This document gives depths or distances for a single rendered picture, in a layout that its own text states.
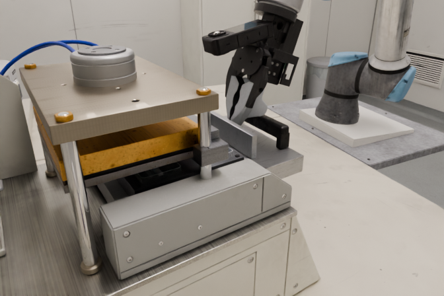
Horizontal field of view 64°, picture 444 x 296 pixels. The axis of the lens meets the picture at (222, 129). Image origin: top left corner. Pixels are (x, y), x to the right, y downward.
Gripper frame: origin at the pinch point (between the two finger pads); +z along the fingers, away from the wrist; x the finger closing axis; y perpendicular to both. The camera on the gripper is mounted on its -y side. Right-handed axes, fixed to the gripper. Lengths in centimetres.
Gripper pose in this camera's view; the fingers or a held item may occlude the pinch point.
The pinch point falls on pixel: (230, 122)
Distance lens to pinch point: 60.5
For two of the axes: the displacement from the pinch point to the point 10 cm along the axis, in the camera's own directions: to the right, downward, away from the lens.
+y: 7.9, 1.2, 6.0
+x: -5.4, -3.3, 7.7
